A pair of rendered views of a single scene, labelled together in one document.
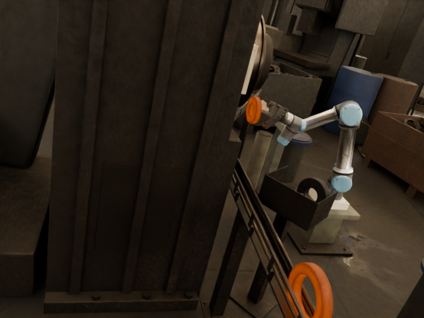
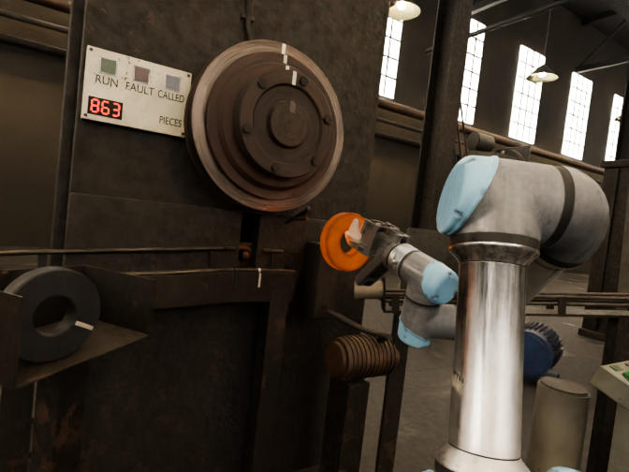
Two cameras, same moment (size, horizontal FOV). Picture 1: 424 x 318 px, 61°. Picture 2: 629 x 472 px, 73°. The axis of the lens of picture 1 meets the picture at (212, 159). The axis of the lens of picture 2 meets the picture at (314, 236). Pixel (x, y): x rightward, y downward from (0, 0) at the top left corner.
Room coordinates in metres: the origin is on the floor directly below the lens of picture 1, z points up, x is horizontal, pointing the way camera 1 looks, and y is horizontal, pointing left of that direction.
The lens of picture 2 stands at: (1.71, -1.25, 0.88)
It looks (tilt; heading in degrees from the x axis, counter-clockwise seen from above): 3 degrees down; 77
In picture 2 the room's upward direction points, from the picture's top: 6 degrees clockwise
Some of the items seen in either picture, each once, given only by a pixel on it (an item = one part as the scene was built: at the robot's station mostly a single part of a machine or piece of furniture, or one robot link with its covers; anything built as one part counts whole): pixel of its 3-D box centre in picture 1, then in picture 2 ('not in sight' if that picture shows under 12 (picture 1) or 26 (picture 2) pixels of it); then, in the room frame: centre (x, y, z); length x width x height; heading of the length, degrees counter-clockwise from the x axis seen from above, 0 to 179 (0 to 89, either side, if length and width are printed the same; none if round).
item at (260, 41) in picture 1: (238, 58); (270, 129); (1.83, -0.01, 1.11); 0.47 x 0.06 x 0.47; 19
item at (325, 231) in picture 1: (318, 221); not in sight; (2.20, -0.83, 0.13); 0.40 x 0.40 x 0.26; 19
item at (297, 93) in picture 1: (262, 93); not in sight; (4.57, -0.43, 0.39); 1.03 x 0.83 x 0.77; 124
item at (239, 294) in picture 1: (277, 247); (43, 470); (1.45, -0.41, 0.36); 0.26 x 0.20 x 0.72; 54
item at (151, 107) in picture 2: (239, 62); (138, 95); (1.48, -0.02, 1.15); 0.26 x 0.02 x 0.18; 19
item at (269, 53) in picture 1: (256, 62); (285, 125); (1.86, -0.10, 1.11); 0.28 x 0.06 x 0.28; 19
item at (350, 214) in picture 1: (326, 203); not in sight; (2.20, -0.83, 0.28); 0.32 x 0.32 x 0.04; 19
